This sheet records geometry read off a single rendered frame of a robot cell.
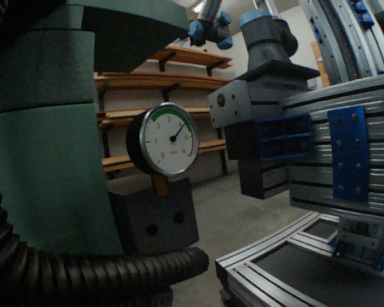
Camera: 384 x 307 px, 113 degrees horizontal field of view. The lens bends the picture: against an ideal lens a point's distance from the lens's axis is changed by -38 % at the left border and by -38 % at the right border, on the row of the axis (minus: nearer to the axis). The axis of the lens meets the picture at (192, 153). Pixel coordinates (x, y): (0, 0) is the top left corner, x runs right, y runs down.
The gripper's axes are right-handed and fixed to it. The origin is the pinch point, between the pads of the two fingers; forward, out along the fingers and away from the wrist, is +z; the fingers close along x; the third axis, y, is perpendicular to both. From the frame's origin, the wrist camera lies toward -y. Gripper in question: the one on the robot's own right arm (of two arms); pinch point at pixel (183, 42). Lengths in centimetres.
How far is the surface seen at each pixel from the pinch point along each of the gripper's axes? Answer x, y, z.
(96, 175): -71, 51, -64
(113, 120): -13, 20, 127
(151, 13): -59, 31, -63
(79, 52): -70, 38, -64
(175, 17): -54, 31, -62
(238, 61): 250, -54, 144
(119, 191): -70, 53, -66
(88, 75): -70, 41, -64
